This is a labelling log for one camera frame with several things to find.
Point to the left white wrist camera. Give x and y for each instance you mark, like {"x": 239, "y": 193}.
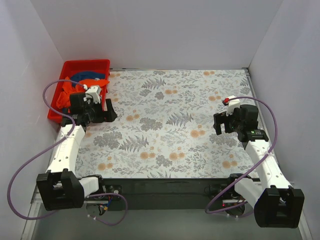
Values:
{"x": 93, "y": 93}

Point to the aluminium mounting rail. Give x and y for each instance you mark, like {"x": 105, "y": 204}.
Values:
{"x": 35, "y": 206}

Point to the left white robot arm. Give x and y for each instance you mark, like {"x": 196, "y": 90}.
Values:
{"x": 59, "y": 187}

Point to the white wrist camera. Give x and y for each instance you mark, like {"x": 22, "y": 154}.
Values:
{"x": 93, "y": 93}
{"x": 231, "y": 102}

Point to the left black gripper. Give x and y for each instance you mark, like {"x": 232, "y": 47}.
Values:
{"x": 105, "y": 111}

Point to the floral table mat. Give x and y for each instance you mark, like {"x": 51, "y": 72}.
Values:
{"x": 164, "y": 126}

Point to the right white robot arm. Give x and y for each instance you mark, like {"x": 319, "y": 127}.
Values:
{"x": 276, "y": 203}

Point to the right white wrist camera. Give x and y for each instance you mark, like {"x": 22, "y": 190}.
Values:
{"x": 231, "y": 102}

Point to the blue t shirt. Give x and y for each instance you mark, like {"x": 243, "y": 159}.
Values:
{"x": 84, "y": 75}

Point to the red plastic bin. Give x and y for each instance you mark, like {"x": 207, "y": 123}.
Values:
{"x": 75, "y": 66}

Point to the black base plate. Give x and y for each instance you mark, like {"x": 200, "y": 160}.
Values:
{"x": 160, "y": 193}

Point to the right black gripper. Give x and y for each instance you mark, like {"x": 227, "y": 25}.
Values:
{"x": 223, "y": 121}

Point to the orange t shirt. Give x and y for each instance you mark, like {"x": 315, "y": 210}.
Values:
{"x": 63, "y": 100}

